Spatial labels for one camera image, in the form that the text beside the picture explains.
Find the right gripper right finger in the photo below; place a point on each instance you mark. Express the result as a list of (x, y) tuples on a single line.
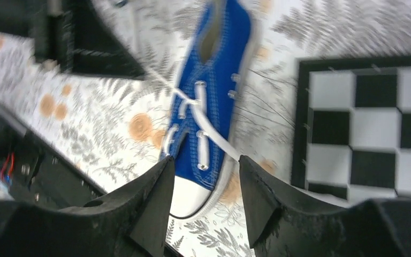
[(285, 221)]

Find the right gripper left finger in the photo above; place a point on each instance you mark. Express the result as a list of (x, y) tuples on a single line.
[(129, 221)]

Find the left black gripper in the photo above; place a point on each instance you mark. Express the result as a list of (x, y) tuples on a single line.
[(73, 34)]

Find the blue canvas sneaker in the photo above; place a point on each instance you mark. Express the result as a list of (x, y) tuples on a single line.
[(220, 55)]

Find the white shoelace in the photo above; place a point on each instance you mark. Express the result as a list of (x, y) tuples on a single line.
[(199, 110)]

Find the floral patterned mat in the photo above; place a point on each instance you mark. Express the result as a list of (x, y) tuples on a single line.
[(112, 129)]

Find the black white chessboard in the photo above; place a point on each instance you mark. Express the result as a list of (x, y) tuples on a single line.
[(352, 136)]

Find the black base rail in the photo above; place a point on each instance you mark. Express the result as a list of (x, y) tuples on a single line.
[(32, 171)]

